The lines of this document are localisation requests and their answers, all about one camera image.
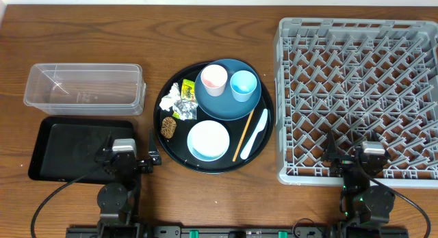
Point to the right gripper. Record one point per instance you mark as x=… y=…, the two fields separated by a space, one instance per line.
x=342 y=162

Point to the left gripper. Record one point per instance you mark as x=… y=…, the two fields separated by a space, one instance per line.
x=147 y=169

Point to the brown walnut cookie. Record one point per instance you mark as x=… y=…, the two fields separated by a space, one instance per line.
x=168 y=127

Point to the white tissue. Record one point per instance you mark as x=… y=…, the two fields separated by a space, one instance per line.
x=168 y=100

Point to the yellow foil snack wrapper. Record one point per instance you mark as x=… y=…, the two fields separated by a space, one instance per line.
x=185 y=108

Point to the light blue bowl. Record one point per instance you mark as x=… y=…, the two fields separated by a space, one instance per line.
x=208 y=140

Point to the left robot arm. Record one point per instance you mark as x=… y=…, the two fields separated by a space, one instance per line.
x=119 y=200

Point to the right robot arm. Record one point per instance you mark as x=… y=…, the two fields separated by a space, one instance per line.
x=367 y=207

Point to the grey plastic dishwasher rack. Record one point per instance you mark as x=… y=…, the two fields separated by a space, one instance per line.
x=356 y=78

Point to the black rectangular tray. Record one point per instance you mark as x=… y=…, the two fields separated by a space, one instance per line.
x=65 y=148

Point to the round black serving tray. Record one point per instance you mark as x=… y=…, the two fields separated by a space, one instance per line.
x=176 y=147

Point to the clear plastic bin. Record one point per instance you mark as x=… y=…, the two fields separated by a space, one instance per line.
x=86 y=89

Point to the white plastic knife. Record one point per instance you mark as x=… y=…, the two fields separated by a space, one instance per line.
x=259 y=128

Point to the dark blue plate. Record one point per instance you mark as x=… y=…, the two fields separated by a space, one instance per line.
x=225 y=107

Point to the wooden chopstick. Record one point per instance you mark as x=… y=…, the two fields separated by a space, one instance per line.
x=243 y=135

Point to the pink plastic cup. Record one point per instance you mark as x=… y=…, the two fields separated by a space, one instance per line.
x=214 y=78

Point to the light blue plastic cup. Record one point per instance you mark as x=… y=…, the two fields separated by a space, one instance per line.
x=243 y=83

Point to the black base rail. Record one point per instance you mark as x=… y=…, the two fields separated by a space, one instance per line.
x=177 y=232

